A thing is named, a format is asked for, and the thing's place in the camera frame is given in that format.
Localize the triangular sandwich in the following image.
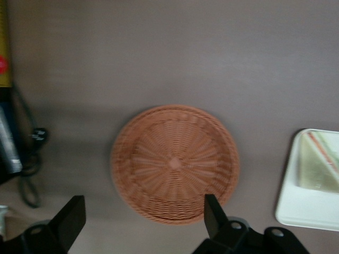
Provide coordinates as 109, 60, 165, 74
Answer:
296, 130, 339, 194

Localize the red emergency stop button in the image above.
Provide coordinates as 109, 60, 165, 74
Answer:
0, 55, 11, 76

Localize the cream plastic tray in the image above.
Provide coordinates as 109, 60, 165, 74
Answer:
274, 128, 339, 231

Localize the black power cable with plug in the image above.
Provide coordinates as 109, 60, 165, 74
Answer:
14, 84, 50, 210

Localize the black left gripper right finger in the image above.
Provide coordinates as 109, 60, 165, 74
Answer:
190, 194, 262, 254

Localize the black machine with yellow panel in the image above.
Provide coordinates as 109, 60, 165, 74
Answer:
0, 0, 24, 186

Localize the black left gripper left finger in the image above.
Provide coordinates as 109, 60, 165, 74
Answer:
18, 195, 86, 254

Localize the round brown wicker basket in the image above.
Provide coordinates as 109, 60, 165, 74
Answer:
110, 104, 240, 226

